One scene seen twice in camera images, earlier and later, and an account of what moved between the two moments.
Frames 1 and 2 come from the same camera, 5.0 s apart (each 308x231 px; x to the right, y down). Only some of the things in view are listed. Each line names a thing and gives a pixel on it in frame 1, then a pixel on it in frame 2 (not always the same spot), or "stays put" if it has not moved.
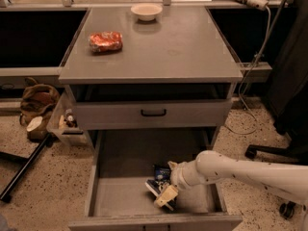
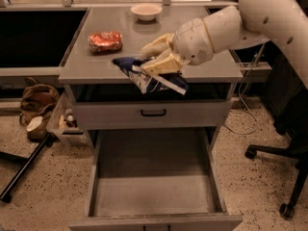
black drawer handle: [153, 115] stays put
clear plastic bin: [63, 120] stays put
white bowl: [146, 12] stays put
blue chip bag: [162, 178] → [147, 83]
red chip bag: [106, 41] stays put
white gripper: [177, 177] → [192, 42]
